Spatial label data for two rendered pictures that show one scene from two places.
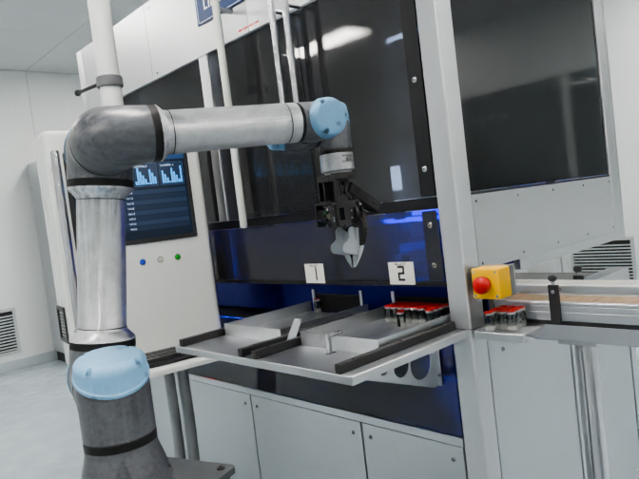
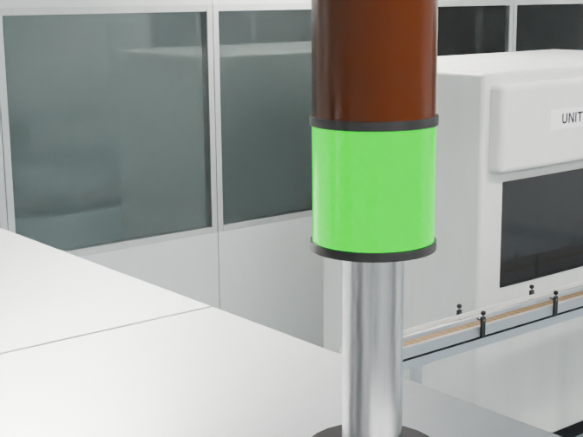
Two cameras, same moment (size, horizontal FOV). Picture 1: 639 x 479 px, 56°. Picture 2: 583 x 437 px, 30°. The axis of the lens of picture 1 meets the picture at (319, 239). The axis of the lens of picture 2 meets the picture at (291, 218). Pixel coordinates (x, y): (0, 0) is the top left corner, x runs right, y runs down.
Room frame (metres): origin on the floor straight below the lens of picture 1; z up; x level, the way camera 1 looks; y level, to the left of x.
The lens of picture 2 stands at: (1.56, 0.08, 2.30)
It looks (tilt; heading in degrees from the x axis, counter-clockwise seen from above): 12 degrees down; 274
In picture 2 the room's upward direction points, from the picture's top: 1 degrees counter-clockwise
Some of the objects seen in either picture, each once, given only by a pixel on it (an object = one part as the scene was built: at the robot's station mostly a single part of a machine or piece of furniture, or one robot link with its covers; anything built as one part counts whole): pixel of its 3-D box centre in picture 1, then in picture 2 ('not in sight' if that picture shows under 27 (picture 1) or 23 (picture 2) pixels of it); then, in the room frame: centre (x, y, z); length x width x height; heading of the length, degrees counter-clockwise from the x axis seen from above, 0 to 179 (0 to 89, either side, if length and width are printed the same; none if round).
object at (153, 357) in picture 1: (160, 356); not in sight; (1.83, 0.53, 0.82); 0.40 x 0.14 x 0.02; 124
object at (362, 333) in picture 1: (384, 326); not in sight; (1.50, -0.14, 0.90); 0.34 x 0.26 x 0.04; 133
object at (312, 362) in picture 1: (319, 338); not in sight; (1.58, 0.03, 0.87); 0.70 x 0.48 x 0.02; 43
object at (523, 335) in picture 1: (513, 330); not in sight; (1.41, -0.43, 0.87); 0.14 x 0.13 x 0.02; 133
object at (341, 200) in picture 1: (338, 201); not in sight; (1.32, -0.05, 1.23); 0.09 x 0.08 x 0.12; 132
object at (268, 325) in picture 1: (297, 319); not in sight; (1.75, 0.09, 0.90); 0.34 x 0.26 x 0.04; 133
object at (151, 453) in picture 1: (124, 462); not in sight; (0.97, 0.36, 0.84); 0.15 x 0.15 x 0.10
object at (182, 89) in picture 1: (176, 150); not in sight; (2.36, 0.51, 1.50); 0.49 x 0.01 x 0.59; 43
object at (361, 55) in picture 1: (360, 95); not in sight; (1.63, -0.16, 1.50); 0.43 x 0.01 x 0.59; 43
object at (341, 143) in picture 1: (331, 128); not in sight; (1.33, -0.06, 1.39); 0.09 x 0.08 x 0.11; 117
